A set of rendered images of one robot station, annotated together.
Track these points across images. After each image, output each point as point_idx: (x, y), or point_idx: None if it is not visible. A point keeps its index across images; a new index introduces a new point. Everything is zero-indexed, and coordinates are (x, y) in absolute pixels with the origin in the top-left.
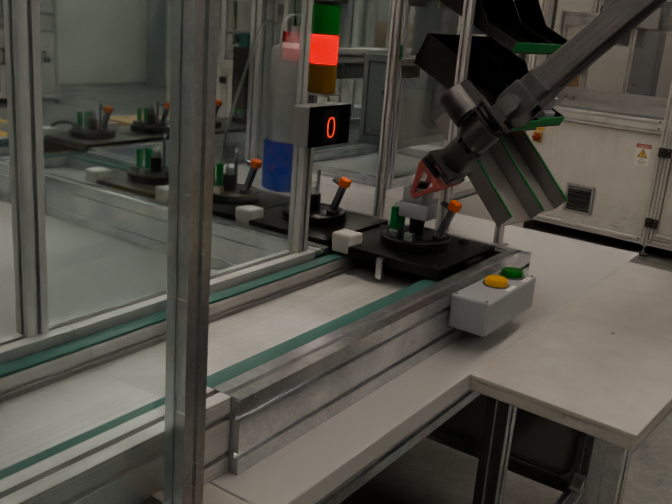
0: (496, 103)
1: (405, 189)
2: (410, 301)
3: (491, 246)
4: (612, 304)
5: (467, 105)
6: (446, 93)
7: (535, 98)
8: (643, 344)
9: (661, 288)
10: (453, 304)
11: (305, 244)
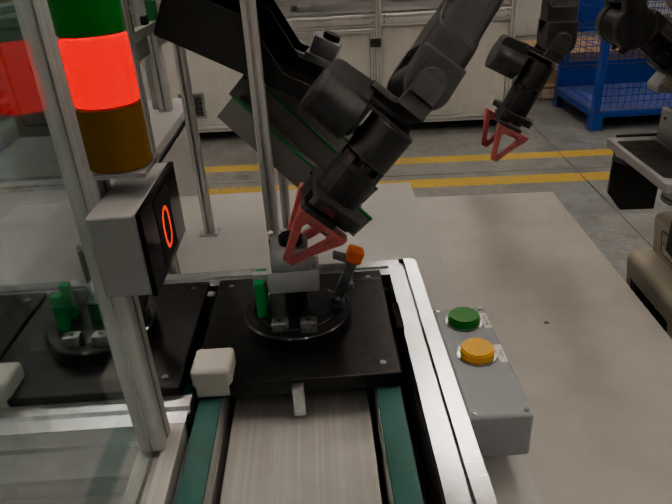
0: (412, 90)
1: (273, 255)
2: (460, 487)
3: (378, 273)
4: (485, 271)
5: (356, 102)
6: (315, 90)
7: (460, 67)
8: (588, 324)
9: (484, 223)
10: (474, 430)
11: (167, 425)
